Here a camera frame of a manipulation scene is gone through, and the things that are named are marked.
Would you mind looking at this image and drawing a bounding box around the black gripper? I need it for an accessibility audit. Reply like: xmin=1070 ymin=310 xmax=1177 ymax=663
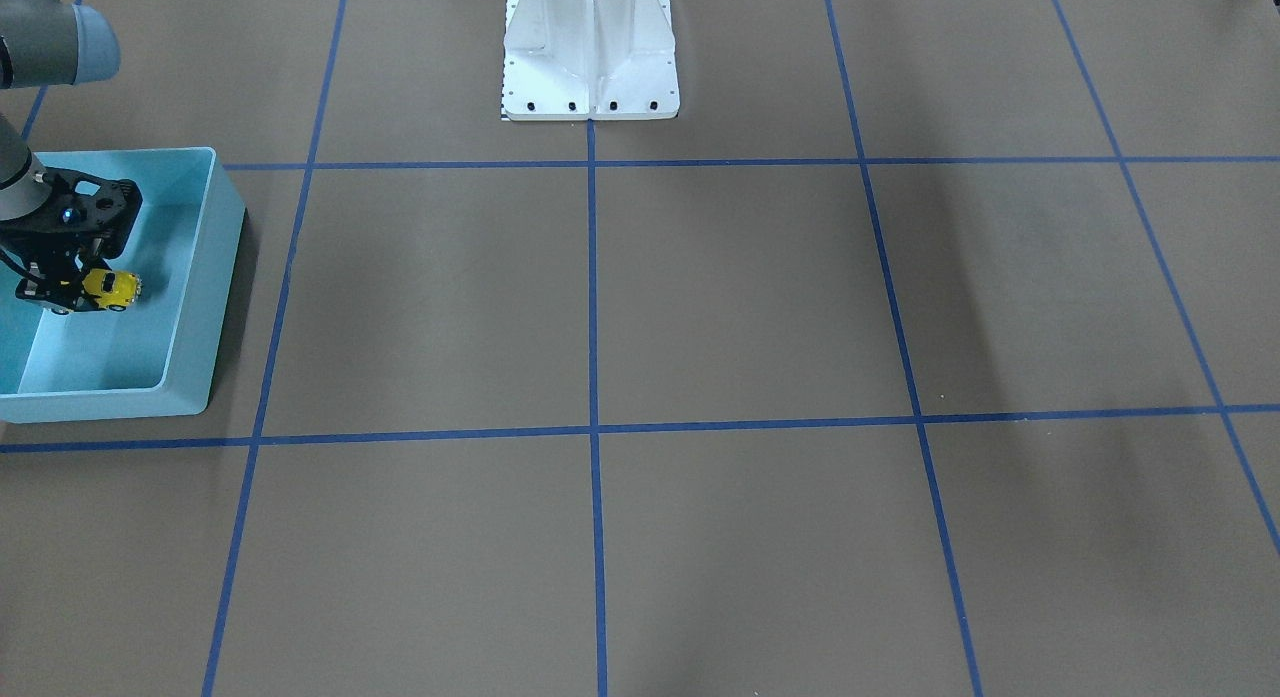
xmin=3 ymin=171 xmax=143 ymax=315

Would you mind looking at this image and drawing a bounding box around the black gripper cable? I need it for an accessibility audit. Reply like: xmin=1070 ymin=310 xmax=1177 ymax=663
xmin=0 ymin=247 xmax=46 ymax=288

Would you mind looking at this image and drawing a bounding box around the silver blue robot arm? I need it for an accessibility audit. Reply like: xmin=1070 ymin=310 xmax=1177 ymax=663
xmin=1 ymin=0 xmax=143 ymax=315

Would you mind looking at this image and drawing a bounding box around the yellow beetle toy car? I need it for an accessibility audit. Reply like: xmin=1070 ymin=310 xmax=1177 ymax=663
xmin=82 ymin=269 xmax=143 ymax=311

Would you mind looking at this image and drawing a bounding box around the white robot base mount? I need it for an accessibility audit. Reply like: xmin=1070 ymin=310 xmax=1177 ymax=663
xmin=500 ymin=0 xmax=681 ymax=121

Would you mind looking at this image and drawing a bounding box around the light blue plastic bin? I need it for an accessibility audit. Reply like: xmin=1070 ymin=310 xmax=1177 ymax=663
xmin=1 ymin=146 xmax=246 ymax=425

